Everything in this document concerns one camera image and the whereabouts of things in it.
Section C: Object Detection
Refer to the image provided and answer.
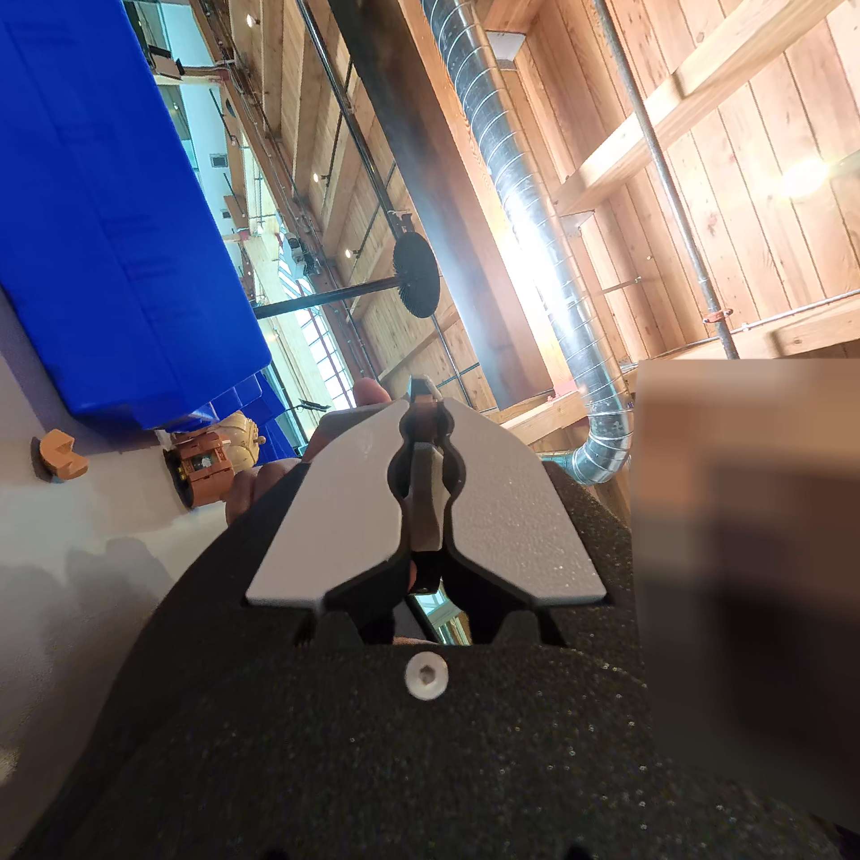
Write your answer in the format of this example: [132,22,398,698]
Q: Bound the large blue plastic bin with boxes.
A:
[0,0,274,432]

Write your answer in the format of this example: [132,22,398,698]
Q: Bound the stacked blue plastic bins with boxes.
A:
[202,370,305,466]

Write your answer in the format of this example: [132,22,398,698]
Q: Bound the tan lego model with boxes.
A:
[215,412,267,473]

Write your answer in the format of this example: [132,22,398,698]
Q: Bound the brown lego model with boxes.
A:
[163,429,233,510]

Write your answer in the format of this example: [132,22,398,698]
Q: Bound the silver ventilation duct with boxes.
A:
[422,0,634,486]

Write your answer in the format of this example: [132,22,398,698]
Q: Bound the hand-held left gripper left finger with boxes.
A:
[245,397,419,610]

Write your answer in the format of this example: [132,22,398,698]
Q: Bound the small brown lego piece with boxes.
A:
[33,429,90,482]

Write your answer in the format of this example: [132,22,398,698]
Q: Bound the metal ceiling pipe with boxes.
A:
[589,0,743,362]

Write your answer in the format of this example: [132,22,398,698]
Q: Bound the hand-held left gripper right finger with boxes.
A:
[436,397,610,608]

